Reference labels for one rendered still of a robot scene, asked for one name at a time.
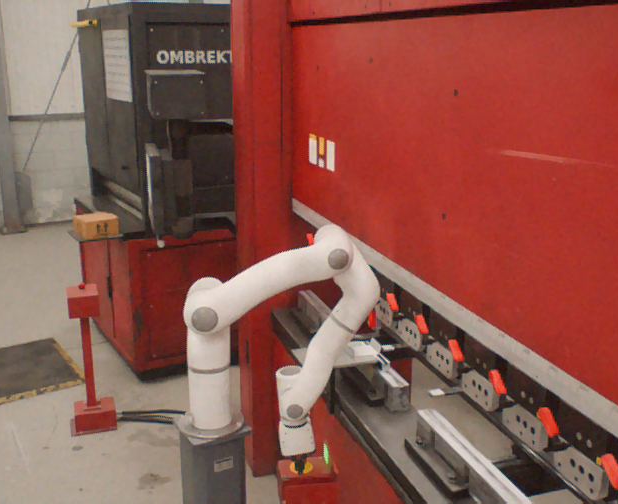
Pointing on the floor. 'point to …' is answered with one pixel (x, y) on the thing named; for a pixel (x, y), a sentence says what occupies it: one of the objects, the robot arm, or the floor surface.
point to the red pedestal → (84, 423)
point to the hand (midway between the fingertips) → (299, 466)
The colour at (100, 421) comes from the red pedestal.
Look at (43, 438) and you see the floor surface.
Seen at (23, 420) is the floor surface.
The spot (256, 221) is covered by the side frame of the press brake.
